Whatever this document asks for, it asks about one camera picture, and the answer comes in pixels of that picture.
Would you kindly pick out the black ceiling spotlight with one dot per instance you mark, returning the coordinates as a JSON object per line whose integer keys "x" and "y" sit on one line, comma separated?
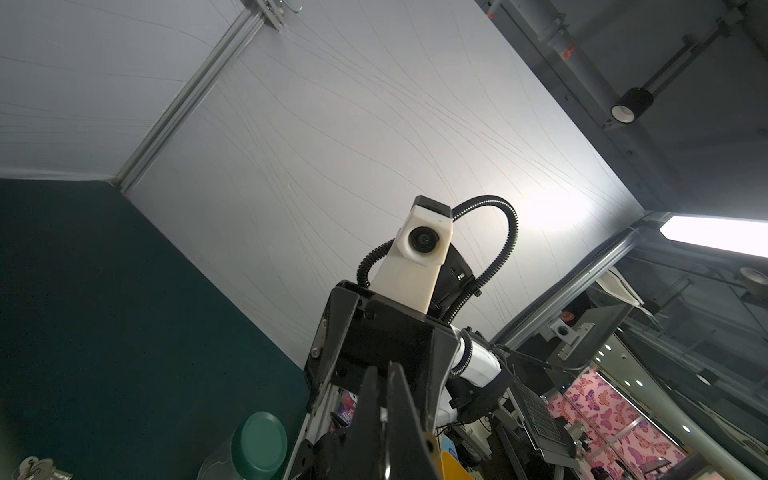
{"x": 631, "y": 105}

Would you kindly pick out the green lidded jar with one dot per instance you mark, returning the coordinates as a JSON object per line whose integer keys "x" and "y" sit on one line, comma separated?
{"x": 255, "y": 450}

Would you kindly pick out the green table mat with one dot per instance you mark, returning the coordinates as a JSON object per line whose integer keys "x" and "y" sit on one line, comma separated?
{"x": 119, "y": 358}

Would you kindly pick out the bright ceiling light panel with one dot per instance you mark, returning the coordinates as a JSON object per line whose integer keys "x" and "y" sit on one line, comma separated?
{"x": 741, "y": 236}

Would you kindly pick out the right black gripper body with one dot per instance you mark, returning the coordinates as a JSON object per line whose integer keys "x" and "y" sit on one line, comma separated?
{"x": 359, "y": 328}

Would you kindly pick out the silver keys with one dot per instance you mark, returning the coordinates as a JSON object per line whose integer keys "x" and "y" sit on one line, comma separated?
{"x": 34, "y": 468}

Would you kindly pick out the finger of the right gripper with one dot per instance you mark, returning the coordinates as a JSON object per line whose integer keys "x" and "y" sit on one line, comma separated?
{"x": 407, "y": 453}
{"x": 361, "y": 454}

